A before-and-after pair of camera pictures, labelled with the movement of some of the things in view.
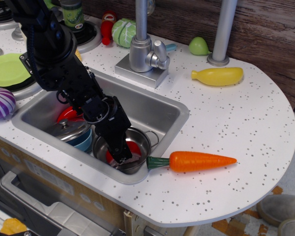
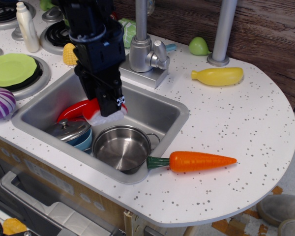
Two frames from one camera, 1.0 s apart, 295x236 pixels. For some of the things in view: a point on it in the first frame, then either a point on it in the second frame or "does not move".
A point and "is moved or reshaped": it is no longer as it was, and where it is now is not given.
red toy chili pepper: [71, 114] does not move
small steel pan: [145, 139] does not move
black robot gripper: [110, 122] to [99, 48]
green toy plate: [7, 69] does not move
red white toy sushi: [135, 151] is moved or reshaped
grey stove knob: [16, 35] does not move
